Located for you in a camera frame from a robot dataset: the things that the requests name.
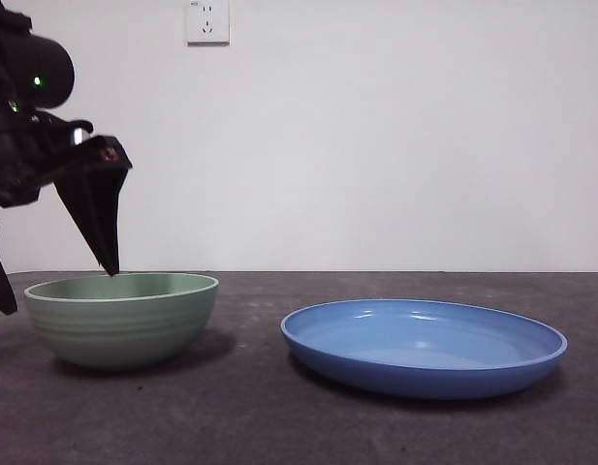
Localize green ribbed bowl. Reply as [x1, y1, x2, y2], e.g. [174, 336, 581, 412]
[23, 272, 221, 373]

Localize blue round plate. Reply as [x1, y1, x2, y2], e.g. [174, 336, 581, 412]
[279, 298, 569, 401]

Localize white wall socket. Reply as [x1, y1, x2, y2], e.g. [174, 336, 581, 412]
[185, 0, 231, 47]

